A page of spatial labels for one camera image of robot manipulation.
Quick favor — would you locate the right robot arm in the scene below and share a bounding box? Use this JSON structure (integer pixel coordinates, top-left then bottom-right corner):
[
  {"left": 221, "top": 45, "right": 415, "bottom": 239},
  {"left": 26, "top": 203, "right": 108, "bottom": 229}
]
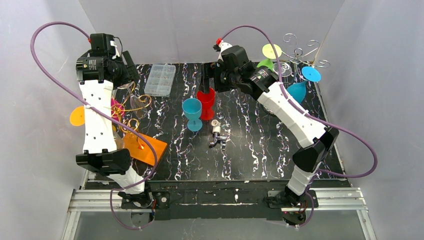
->
[{"left": 200, "top": 41, "right": 339, "bottom": 206}]

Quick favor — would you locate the gold wire glass rack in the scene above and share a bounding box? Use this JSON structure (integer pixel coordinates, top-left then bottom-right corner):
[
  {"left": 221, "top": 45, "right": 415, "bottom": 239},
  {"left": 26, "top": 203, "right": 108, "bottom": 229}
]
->
[{"left": 112, "top": 90, "right": 141, "bottom": 130}]

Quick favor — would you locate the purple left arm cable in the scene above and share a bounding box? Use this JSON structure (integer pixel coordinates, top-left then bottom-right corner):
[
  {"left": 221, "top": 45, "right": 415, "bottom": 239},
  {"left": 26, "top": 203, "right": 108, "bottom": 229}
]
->
[{"left": 30, "top": 21, "right": 159, "bottom": 231}]

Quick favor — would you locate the clear wine glass gold rack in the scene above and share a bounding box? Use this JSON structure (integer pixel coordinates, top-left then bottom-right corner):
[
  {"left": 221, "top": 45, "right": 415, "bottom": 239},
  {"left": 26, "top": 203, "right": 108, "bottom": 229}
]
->
[{"left": 117, "top": 82, "right": 152, "bottom": 119}]

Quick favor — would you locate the clear plastic screw box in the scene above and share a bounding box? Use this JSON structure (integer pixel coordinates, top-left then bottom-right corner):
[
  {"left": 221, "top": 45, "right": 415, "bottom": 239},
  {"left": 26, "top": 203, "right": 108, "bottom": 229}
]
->
[{"left": 144, "top": 64, "right": 176, "bottom": 98}]

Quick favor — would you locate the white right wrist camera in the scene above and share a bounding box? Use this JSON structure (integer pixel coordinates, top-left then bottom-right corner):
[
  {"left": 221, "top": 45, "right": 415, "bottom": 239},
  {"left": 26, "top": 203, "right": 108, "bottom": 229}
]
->
[{"left": 213, "top": 37, "right": 232, "bottom": 62}]

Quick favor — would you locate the orange yellow wine glass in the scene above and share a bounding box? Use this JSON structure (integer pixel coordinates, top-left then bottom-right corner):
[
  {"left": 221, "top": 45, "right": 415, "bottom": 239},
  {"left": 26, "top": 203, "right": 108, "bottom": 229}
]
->
[{"left": 69, "top": 106, "right": 85, "bottom": 127}]

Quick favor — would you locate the pink wine glass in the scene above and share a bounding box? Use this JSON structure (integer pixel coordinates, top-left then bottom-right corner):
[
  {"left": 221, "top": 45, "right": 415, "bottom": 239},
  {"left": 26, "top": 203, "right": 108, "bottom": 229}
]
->
[{"left": 110, "top": 98, "right": 125, "bottom": 121}]

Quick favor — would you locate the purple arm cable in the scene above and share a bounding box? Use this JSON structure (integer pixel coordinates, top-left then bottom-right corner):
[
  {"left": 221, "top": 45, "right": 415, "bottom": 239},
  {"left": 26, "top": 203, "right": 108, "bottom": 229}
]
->
[
  {"left": 30, "top": 21, "right": 159, "bottom": 231},
  {"left": 218, "top": 25, "right": 379, "bottom": 228}
]

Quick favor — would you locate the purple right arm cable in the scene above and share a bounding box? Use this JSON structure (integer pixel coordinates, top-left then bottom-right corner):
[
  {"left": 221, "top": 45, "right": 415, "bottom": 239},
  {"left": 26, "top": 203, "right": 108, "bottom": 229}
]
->
[{"left": 218, "top": 25, "right": 379, "bottom": 228}]

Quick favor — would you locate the light blue wine glass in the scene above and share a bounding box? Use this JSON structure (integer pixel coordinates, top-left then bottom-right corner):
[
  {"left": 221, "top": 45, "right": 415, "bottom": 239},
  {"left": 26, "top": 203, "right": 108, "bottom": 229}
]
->
[{"left": 182, "top": 98, "right": 203, "bottom": 132}]

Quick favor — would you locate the orange wooden rack base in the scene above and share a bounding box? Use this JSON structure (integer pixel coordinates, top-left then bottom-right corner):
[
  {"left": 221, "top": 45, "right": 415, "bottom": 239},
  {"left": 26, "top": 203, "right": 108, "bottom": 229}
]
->
[{"left": 123, "top": 132, "right": 168, "bottom": 167}]

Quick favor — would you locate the blue wine glass silver rack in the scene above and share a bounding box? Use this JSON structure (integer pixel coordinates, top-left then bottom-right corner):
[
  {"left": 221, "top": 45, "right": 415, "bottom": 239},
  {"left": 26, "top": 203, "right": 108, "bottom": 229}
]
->
[{"left": 287, "top": 66, "right": 322, "bottom": 104}]

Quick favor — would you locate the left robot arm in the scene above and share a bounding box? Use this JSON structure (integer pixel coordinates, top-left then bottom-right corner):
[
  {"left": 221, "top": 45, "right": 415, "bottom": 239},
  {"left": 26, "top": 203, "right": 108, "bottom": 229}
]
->
[{"left": 76, "top": 33, "right": 145, "bottom": 197}]

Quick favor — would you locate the green wine glass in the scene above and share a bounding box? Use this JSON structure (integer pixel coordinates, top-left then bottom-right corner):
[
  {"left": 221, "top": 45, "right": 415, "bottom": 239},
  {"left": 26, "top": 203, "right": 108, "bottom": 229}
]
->
[{"left": 256, "top": 43, "right": 283, "bottom": 71}]

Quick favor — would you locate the aluminium front rail frame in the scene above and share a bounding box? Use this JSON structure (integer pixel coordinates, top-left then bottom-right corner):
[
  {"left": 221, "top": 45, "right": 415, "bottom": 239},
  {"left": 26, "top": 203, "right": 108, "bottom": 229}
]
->
[{"left": 62, "top": 180, "right": 376, "bottom": 240}]

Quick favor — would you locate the red wine glass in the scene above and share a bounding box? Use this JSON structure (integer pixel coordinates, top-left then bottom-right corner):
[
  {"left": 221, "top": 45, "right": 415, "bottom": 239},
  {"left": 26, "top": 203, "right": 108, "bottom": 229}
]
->
[{"left": 196, "top": 87, "right": 216, "bottom": 121}]

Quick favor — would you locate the silver wire glass rack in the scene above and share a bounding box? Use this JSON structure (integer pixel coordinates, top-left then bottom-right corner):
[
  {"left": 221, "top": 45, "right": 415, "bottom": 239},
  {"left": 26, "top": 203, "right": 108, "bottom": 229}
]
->
[{"left": 282, "top": 33, "right": 331, "bottom": 76}]

